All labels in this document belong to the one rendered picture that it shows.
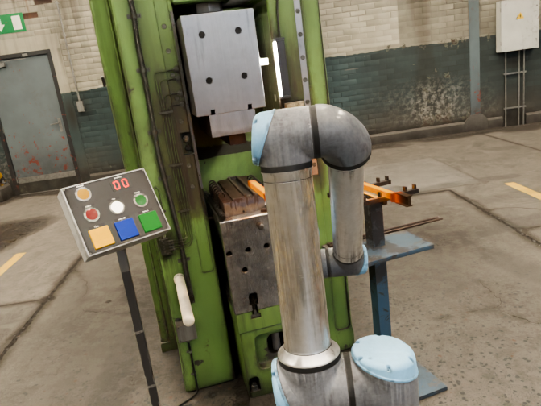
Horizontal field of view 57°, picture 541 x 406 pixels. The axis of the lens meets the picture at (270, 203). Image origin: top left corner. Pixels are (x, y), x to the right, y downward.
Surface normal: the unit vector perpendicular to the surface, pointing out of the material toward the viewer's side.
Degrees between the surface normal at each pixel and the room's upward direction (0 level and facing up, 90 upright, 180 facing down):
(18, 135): 90
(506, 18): 90
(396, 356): 5
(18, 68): 90
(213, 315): 90
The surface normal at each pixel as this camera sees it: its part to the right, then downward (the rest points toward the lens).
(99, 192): 0.49, -0.36
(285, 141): 0.00, 0.23
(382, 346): -0.04, -0.96
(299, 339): -0.32, 0.22
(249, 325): 0.26, 0.23
